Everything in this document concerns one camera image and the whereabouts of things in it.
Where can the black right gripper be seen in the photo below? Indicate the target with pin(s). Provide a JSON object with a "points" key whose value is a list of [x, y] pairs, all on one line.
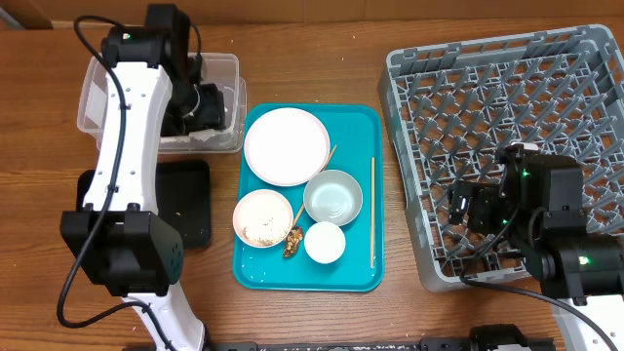
{"points": [[481, 196]]}

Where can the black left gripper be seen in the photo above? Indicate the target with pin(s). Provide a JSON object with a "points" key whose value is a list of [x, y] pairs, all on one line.
{"points": [[212, 117]]}

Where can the pink bowl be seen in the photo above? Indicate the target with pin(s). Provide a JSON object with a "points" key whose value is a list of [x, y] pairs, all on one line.
{"points": [[263, 203]]}

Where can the white paper cup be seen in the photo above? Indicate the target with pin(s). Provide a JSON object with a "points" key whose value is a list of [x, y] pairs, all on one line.
{"points": [[324, 242]]}

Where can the white napkin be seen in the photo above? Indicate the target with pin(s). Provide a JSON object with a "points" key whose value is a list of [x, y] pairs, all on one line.
{"points": [[207, 139]]}

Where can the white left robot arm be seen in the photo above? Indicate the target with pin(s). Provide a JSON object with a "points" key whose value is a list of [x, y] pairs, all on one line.
{"points": [[143, 84]]}

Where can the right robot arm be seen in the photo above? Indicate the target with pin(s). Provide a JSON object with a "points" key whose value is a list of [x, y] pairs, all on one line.
{"points": [[537, 208]]}

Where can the black waste tray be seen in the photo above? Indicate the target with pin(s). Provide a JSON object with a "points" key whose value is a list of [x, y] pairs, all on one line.
{"points": [[183, 220]]}

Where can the grey dishwasher rack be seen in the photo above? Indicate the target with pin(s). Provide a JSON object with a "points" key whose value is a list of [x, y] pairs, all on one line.
{"points": [[448, 108]]}

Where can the clear plastic bin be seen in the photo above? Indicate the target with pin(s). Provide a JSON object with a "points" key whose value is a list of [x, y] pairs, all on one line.
{"points": [[217, 68]]}

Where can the large pink plate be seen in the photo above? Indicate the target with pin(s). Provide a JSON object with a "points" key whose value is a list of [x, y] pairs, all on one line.
{"points": [[287, 146]]}

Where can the wooden chopstick right side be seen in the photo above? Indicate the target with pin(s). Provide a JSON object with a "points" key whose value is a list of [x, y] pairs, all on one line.
{"points": [[372, 212]]}

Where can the wooden chopstick under plate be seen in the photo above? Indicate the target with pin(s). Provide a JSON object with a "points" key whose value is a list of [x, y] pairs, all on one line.
{"points": [[310, 187]]}

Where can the grey-green bowl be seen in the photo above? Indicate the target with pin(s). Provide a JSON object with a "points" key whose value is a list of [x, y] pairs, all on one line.
{"points": [[338, 199]]}

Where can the brown food scrap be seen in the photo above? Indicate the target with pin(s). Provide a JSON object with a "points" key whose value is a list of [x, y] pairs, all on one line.
{"points": [[293, 241]]}

